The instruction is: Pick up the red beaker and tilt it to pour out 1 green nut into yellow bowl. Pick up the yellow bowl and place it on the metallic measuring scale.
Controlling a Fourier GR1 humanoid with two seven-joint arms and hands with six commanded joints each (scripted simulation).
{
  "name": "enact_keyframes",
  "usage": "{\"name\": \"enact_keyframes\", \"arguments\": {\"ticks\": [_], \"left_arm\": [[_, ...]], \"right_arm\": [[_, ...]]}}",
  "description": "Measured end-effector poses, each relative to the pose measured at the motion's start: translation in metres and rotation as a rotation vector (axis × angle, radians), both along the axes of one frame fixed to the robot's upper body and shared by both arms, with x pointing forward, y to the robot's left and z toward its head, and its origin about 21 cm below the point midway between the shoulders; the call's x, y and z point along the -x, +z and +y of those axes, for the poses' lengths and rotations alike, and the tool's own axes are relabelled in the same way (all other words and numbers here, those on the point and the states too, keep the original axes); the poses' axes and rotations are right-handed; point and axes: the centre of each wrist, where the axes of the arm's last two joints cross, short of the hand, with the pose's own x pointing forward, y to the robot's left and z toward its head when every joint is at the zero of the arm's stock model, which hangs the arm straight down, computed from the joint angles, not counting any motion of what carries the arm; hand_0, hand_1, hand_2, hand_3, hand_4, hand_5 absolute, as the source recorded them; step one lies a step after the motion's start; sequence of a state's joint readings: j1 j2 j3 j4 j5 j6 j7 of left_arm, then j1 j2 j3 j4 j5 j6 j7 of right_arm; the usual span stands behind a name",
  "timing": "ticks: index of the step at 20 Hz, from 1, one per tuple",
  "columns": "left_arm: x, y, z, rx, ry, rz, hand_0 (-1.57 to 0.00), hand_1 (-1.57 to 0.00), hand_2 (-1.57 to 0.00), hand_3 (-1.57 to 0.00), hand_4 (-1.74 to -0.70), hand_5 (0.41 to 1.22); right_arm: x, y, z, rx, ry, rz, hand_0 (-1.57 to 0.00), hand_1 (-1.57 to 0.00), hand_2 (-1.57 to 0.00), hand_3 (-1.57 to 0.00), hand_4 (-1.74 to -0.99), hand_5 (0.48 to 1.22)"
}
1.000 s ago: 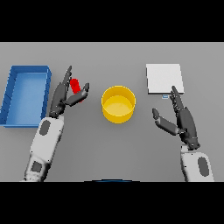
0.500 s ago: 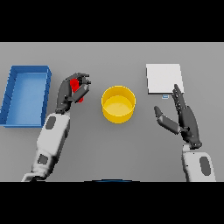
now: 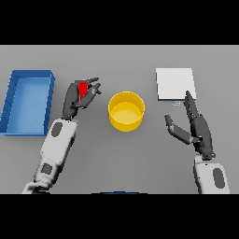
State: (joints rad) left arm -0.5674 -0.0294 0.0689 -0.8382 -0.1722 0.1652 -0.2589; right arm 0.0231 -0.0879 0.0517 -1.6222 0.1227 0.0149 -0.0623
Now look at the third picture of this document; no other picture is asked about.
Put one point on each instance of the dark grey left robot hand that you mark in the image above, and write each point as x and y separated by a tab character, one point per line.
71	99

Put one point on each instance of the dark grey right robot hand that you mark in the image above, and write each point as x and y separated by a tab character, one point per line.
202	130

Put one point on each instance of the red beaker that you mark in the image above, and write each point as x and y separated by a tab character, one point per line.
82	88

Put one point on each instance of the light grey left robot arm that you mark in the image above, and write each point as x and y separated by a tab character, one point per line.
54	152

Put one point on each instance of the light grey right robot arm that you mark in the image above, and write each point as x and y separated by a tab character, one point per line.
211	177

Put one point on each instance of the yellow bowl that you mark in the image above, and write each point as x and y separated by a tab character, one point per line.
126	112

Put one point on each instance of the blue tray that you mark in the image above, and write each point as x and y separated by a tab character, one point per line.
27	102

